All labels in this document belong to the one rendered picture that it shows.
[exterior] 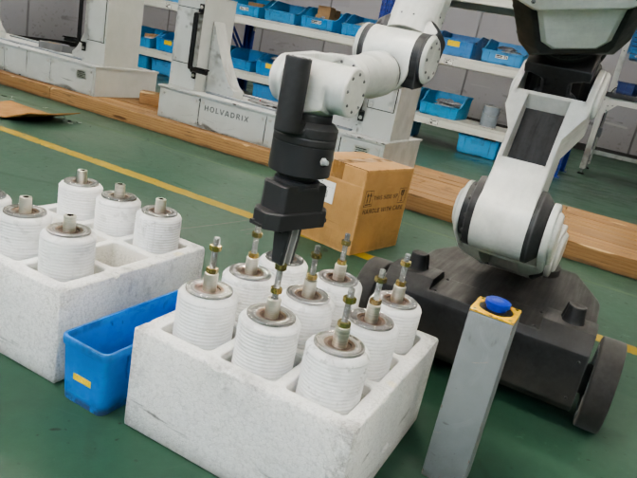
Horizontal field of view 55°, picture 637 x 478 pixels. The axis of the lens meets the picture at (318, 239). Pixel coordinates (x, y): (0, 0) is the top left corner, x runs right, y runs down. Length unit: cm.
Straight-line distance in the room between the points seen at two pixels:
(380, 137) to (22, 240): 217
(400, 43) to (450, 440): 65
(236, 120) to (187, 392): 258
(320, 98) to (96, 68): 338
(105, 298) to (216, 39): 270
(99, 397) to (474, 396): 61
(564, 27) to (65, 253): 97
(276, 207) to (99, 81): 338
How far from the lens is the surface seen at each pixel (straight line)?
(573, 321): 137
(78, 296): 114
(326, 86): 80
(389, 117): 309
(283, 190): 83
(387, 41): 104
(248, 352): 92
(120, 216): 139
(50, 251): 116
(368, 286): 140
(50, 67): 443
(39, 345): 120
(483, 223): 120
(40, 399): 116
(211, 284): 98
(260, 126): 335
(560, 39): 124
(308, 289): 102
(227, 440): 97
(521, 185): 122
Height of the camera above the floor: 65
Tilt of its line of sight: 17 degrees down
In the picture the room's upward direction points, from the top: 12 degrees clockwise
